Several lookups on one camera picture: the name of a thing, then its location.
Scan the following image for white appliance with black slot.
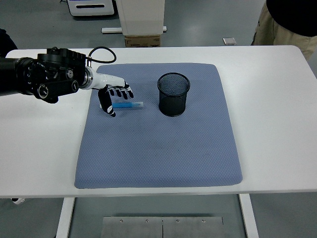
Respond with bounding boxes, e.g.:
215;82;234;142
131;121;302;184
66;0;116;17

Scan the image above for blue-grey textured mat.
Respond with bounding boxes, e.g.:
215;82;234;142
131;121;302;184
74;62;243;190

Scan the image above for blue marker with clear cap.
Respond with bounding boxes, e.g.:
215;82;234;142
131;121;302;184
99;101;145;110

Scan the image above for black rounded object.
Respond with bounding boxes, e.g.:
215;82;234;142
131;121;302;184
0;28;18;58

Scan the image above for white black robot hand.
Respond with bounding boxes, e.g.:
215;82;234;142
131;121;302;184
91;71;135;119

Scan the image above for person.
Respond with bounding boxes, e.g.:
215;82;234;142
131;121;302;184
251;0;317;61

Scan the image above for white cabinet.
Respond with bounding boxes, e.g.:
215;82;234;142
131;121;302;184
115;0;165;37

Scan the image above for brown cardboard box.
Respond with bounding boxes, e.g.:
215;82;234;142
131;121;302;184
124;34;161;48

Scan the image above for white floor bar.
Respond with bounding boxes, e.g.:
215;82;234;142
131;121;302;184
101;26;168;34

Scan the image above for black mesh pen holder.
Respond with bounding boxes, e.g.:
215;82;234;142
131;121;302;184
157;72;191;118

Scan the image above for white table leg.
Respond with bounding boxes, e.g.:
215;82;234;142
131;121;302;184
54;197;75;238
238;193;260;238

